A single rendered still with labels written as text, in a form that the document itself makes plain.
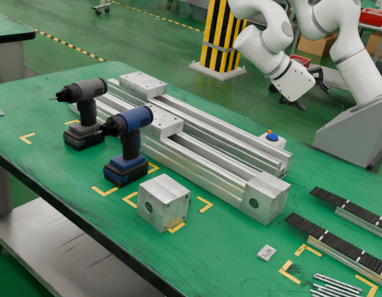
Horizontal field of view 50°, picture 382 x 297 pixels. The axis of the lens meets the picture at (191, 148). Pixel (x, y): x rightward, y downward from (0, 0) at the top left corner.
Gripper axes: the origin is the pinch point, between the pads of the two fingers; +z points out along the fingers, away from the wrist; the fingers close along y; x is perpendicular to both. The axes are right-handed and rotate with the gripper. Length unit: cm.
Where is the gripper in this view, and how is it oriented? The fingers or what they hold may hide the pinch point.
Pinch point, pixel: (314, 99)
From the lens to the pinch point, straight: 136.0
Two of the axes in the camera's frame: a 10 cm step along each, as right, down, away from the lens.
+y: 6.3, -5.5, -5.5
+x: 1.1, -6.3, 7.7
